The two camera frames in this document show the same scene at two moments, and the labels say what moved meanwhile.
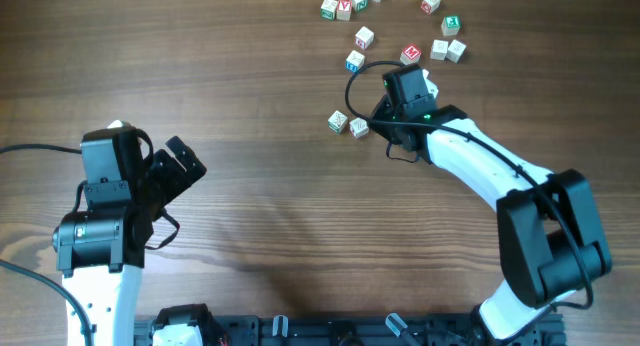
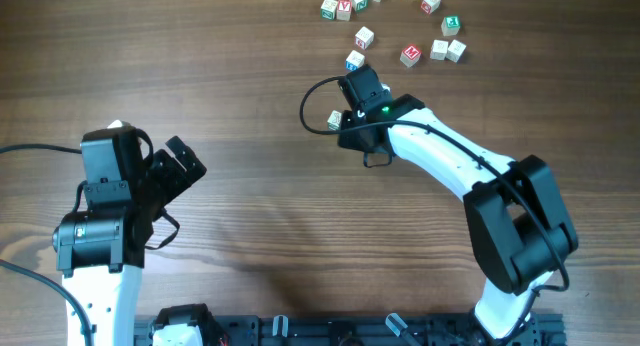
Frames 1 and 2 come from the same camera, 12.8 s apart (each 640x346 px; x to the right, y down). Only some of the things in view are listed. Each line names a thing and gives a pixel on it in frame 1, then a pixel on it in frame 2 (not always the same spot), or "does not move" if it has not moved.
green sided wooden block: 337,121 does not move
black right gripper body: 394,134 → 361,139
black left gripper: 170,167 does not move
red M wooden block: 410,55 does not move
